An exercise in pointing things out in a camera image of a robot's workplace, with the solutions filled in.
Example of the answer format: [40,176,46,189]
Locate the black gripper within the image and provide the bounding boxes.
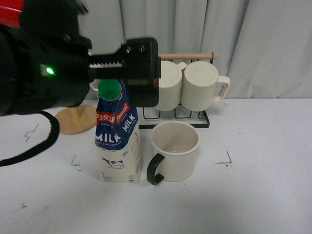
[89,38,160,107]

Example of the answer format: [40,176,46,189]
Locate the blue white milk carton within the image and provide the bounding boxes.
[95,79,141,183]

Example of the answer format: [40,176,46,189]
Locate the cream mug with black handle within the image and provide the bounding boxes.
[147,121,200,185]

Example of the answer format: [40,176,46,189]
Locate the cream ribbed mug left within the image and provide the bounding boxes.
[155,61,187,111]

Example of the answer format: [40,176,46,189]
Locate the cream ribbed mug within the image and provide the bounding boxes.
[180,61,230,112]
[155,61,187,111]

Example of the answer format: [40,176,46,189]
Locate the white ceramic mug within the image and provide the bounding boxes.
[90,79,99,92]

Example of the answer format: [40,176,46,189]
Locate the cream ribbed mug right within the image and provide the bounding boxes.
[180,61,230,112]

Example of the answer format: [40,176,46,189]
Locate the wooden mug tree stand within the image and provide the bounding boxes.
[55,105,97,135]

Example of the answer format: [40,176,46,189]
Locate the grey curtain backdrop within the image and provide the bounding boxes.
[79,0,312,98]

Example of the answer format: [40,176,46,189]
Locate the red enamel mug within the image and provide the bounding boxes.
[0,0,24,28]

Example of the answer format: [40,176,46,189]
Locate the black wire cup rack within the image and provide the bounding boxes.
[139,52,219,130]

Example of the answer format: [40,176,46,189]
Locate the black cable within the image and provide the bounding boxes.
[0,110,60,167]

